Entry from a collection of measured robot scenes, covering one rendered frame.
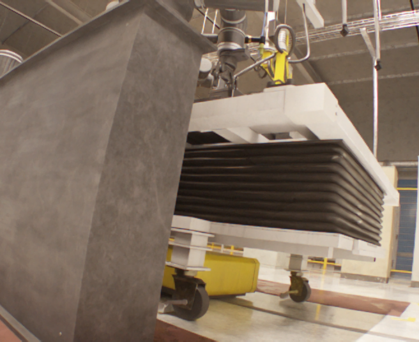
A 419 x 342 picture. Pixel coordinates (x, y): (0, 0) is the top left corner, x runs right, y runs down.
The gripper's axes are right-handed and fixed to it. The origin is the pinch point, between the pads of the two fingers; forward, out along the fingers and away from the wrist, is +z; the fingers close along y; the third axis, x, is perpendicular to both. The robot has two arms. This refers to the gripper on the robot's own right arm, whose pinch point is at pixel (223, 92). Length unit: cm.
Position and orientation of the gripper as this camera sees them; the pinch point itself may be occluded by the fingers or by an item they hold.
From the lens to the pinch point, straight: 131.3
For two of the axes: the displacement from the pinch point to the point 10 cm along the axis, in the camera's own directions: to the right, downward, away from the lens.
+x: 7.8, 0.0, -6.2
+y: -6.0, -2.6, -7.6
